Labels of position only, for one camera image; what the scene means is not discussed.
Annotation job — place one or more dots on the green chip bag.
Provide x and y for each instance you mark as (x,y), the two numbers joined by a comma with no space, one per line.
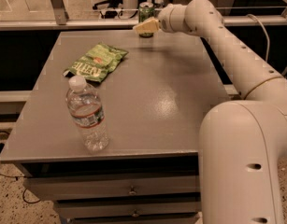
(96,63)

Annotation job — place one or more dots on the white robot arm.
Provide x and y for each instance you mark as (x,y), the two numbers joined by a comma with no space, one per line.
(241,141)

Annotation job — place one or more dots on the green soda can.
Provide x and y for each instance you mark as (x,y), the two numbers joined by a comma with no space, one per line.
(146,10)

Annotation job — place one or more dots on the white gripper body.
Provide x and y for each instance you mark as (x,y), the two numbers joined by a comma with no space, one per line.
(165,20)

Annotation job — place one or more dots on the clear plastic water bottle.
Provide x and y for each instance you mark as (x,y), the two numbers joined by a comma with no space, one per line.
(86,110)

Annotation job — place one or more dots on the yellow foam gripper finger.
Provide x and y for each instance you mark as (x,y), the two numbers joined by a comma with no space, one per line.
(148,26)

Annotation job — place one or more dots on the black office chair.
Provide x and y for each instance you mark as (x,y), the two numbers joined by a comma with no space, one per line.
(110,12)

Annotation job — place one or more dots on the grey drawer cabinet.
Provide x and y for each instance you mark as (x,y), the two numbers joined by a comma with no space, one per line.
(154,103)

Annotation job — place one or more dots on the grey metal railing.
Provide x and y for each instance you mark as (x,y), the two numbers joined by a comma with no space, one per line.
(59,14)

